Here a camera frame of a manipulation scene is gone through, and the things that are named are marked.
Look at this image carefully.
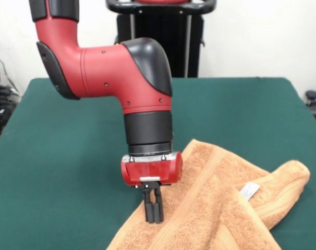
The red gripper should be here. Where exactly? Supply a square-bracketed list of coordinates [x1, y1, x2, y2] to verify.
[120, 151, 184, 224]

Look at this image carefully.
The black cable bundle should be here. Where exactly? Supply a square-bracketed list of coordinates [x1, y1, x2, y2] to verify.
[0, 84, 22, 136]

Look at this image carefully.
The black chair base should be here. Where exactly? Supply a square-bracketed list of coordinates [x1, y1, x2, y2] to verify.
[305, 90, 316, 131]

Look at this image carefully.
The dark green tablecloth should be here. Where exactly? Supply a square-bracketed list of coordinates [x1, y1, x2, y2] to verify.
[0, 77, 316, 250]

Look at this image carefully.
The tan terry towel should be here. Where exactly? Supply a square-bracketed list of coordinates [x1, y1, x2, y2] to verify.
[105, 139, 311, 250]

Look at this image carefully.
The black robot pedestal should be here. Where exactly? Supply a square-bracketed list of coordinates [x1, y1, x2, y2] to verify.
[105, 0, 216, 78]

